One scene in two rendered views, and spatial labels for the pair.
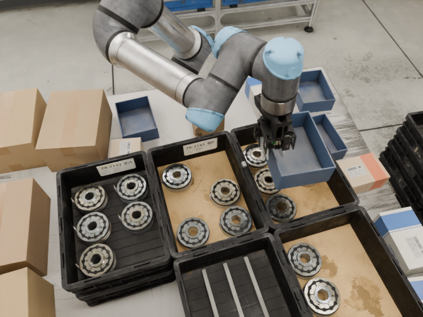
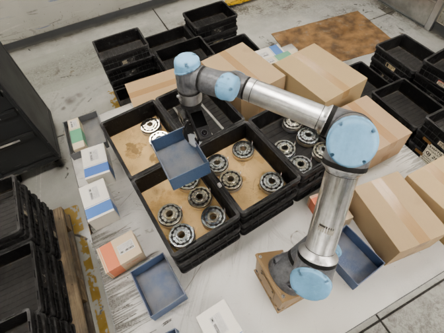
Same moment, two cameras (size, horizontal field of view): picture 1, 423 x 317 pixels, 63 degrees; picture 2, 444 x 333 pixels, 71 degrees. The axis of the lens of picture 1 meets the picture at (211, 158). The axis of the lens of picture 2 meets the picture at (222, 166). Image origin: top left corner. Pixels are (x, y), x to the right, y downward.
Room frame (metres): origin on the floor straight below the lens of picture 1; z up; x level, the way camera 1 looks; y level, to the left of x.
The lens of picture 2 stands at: (1.28, -0.22, 2.00)
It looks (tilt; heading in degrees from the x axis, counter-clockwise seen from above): 55 degrees down; 169
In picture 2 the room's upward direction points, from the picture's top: 6 degrees counter-clockwise
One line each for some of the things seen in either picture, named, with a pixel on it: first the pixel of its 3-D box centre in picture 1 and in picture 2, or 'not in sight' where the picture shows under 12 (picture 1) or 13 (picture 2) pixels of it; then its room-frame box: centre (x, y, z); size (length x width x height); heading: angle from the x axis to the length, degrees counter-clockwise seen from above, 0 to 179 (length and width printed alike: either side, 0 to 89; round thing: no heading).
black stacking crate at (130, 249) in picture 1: (113, 220); (296, 140); (0.46, 0.31, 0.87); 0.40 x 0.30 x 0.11; 16
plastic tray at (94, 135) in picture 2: not in sight; (85, 134); (-0.07, -0.72, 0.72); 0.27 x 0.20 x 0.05; 9
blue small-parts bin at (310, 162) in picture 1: (293, 148); (180, 156); (0.56, -0.23, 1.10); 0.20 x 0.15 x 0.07; 11
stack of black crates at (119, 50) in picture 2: not in sight; (128, 66); (-1.13, -0.47, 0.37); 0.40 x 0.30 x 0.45; 100
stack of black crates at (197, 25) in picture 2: not in sight; (211, 37); (-1.28, 0.32, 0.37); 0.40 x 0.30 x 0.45; 100
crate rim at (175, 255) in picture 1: (203, 188); (244, 164); (0.55, 0.03, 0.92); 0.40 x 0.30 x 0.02; 16
